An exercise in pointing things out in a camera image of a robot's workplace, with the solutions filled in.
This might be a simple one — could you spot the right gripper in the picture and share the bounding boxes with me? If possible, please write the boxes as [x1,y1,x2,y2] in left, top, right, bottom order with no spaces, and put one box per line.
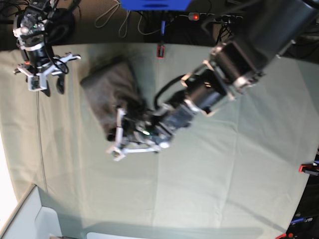
[13,52,81,97]

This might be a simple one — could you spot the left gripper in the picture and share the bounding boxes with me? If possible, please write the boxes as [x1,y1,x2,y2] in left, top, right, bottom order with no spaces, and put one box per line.
[107,108,160,161]

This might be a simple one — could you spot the grey t-shirt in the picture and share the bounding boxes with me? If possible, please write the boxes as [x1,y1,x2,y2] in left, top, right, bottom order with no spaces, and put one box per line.
[80,60,146,142]

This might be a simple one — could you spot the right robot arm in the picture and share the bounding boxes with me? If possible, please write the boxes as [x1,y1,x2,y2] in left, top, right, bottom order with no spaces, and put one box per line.
[12,0,81,97]

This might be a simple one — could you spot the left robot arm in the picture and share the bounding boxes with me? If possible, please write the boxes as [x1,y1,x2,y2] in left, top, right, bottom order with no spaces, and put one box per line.
[108,0,319,161]

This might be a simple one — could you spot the red black clamp middle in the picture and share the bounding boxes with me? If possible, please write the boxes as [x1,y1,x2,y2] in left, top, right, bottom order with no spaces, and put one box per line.
[157,20,165,59]

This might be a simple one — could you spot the red black clamp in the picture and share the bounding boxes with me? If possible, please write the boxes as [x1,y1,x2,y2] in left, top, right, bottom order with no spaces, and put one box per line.
[157,20,165,59]
[299,160,319,176]

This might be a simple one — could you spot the white bin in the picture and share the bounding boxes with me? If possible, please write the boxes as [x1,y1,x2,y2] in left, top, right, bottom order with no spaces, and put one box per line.
[0,184,63,239]

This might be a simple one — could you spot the green table cloth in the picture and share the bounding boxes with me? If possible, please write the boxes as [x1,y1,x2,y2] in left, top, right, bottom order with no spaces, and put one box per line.
[0,44,319,239]

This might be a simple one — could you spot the blue plastic object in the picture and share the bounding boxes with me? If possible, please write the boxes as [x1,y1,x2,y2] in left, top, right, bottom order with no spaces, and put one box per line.
[120,0,192,11]

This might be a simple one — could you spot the black power strip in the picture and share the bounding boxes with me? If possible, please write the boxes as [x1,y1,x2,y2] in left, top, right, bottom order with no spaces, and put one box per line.
[186,12,243,24]

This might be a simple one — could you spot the red black clamp right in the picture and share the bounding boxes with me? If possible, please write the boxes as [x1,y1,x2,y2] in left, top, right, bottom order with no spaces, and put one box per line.
[299,160,319,176]

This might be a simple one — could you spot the red clamp bottom right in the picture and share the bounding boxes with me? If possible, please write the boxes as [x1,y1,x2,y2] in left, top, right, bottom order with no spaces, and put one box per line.
[275,233,294,239]

